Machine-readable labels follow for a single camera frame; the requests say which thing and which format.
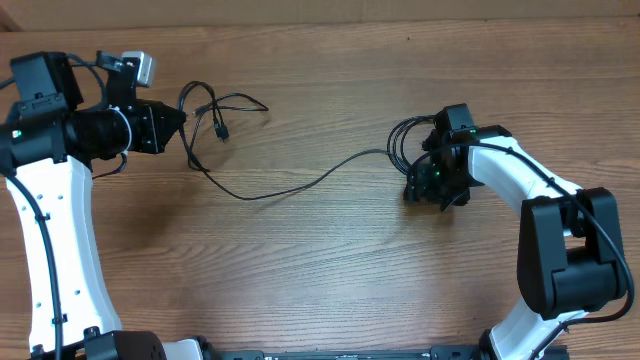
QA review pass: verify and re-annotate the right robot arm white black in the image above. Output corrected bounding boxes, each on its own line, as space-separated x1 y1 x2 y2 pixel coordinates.
387 104 635 359

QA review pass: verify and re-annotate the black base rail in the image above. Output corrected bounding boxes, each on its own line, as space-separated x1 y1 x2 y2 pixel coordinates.
164 335 571 360

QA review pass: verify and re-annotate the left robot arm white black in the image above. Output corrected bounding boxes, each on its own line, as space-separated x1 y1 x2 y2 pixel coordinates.
1 51 202 359

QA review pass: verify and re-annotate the cardboard wall panel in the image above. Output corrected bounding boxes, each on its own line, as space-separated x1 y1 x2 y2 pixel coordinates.
1 0 639 32

